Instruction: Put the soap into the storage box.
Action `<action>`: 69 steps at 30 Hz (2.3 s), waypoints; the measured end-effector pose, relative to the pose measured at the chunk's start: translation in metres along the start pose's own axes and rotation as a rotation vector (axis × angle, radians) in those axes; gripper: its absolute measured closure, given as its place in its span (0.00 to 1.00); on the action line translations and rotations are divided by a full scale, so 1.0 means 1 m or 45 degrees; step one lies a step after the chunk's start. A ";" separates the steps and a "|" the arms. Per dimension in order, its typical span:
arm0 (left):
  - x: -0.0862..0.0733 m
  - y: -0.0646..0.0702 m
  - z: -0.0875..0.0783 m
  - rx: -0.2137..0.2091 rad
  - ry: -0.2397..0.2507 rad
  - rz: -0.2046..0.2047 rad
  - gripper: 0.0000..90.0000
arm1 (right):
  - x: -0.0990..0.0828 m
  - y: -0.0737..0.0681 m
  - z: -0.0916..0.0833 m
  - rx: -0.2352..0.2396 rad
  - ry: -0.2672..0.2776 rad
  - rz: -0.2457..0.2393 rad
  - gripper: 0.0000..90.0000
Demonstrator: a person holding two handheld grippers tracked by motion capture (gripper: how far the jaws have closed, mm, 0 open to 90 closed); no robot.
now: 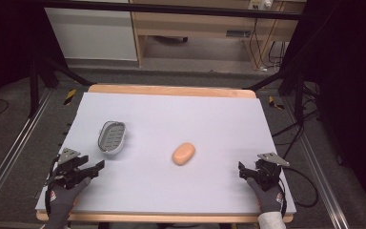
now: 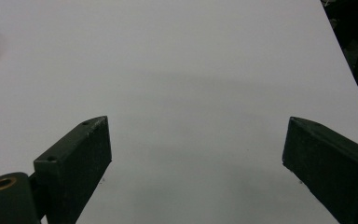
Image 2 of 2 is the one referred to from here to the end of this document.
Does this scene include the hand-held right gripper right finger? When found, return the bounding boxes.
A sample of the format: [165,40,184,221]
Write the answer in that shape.
[282,116,358,224]

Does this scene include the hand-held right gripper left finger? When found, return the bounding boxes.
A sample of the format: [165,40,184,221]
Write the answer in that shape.
[33,115,113,224]

